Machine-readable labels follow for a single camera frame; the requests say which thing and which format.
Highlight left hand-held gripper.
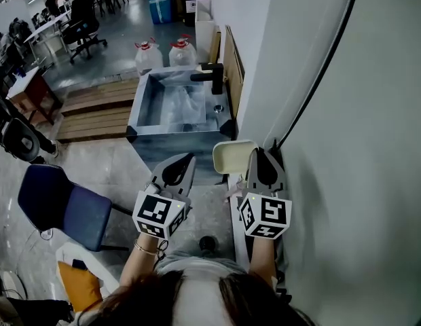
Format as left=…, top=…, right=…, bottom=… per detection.
left=132, top=152, right=197, bottom=240

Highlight person's left forearm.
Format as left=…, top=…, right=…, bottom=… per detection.
left=119, top=238, right=164, bottom=287

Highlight yellow-lid bin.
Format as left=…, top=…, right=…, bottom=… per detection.
left=179, top=0, right=208, bottom=26

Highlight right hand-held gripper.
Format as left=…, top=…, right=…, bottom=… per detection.
left=238, top=147, right=293, bottom=240

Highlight person's black shoe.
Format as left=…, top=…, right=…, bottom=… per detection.
left=199, top=235, right=217, bottom=251

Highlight clear water jug red cap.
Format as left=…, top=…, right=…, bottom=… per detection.
left=134, top=37, right=164, bottom=76
left=168, top=34, right=198, bottom=67

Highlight person's grey trousers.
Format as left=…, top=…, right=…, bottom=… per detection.
left=164, top=249, right=238, bottom=268

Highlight black round chair back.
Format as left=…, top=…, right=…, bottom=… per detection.
left=2, top=117, right=41, bottom=162

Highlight large wooden board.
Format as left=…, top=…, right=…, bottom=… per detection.
left=223, top=24, right=246, bottom=120

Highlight black faucet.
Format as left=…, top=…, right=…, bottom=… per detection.
left=189, top=62, right=225, bottom=96

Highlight small wooden board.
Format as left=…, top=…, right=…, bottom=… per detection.
left=208, top=31, right=222, bottom=64

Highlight white cabinet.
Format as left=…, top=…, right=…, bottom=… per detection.
left=195, top=0, right=221, bottom=64

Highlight black office chair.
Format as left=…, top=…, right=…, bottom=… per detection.
left=60, top=0, right=109, bottom=64

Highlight person's right forearm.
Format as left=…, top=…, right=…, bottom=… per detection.
left=248, top=236, right=278, bottom=287

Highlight wooden slatted platform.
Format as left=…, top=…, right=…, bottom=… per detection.
left=56, top=78, right=140, bottom=144

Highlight orange cushion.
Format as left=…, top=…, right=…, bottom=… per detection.
left=57, top=261, right=103, bottom=314

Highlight rose gold bracelet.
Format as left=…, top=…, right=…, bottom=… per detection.
left=134, top=238, right=160, bottom=257

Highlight black wall cable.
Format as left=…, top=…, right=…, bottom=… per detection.
left=276, top=0, right=363, bottom=149

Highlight long white table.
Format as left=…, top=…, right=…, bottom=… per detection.
left=23, top=10, right=72, bottom=64

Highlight person's white shirt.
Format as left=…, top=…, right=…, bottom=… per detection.
left=154, top=258, right=249, bottom=326

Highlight white armchair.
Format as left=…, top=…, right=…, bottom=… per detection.
left=55, top=242, right=120, bottom=297

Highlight red-brown desk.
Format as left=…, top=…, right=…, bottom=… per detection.
left=6, top=67, right=64, bottom=125

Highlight blue bin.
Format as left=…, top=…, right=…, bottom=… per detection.
left=145, top=0, right=176, bottom=25

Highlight blue chair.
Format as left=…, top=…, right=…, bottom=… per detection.
left=17, top=164, right=134, bottom=253

